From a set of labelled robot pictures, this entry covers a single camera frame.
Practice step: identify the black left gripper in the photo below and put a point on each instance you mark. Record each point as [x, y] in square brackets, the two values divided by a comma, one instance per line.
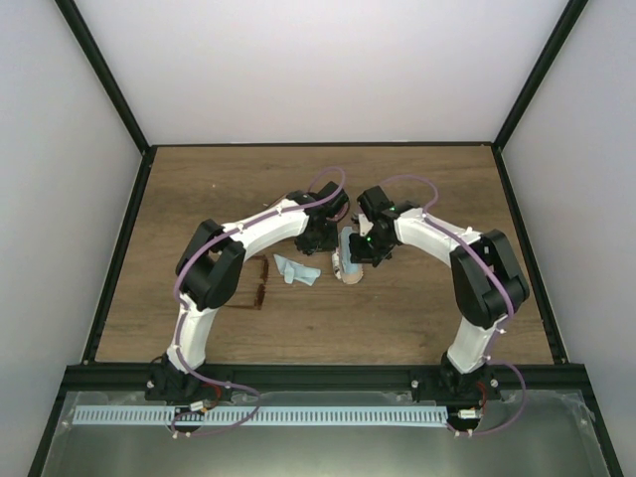
[328, 245]

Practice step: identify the light blue cleaning cloth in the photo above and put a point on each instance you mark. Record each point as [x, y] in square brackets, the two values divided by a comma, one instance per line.
[350, 272]

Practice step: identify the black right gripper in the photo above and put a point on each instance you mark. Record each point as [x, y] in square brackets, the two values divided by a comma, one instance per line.
[358, 256]

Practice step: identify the light blue slotted cable duct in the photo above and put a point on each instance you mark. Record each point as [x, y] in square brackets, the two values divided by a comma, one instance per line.
[163, 415]

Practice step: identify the tan glasses case striped trim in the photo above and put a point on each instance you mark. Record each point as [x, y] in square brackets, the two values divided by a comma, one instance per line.
[335, 263]

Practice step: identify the tan glasses case black trim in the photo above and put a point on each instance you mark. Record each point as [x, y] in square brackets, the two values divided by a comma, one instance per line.
[280, 203]

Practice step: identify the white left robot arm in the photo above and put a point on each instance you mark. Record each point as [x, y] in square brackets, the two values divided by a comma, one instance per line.
[209, 269]

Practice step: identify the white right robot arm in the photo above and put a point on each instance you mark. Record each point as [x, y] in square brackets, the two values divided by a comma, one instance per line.
[488, 282]

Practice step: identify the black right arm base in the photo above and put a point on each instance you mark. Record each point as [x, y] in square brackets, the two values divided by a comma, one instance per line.
[444, 383]

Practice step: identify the brown sunglasses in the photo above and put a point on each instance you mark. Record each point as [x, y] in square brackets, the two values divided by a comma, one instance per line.
[252, 284]

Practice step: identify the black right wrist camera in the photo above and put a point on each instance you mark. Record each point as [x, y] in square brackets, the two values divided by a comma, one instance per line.
[373, 202]

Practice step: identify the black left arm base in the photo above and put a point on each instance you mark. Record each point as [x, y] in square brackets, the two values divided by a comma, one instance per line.
[165, 382]

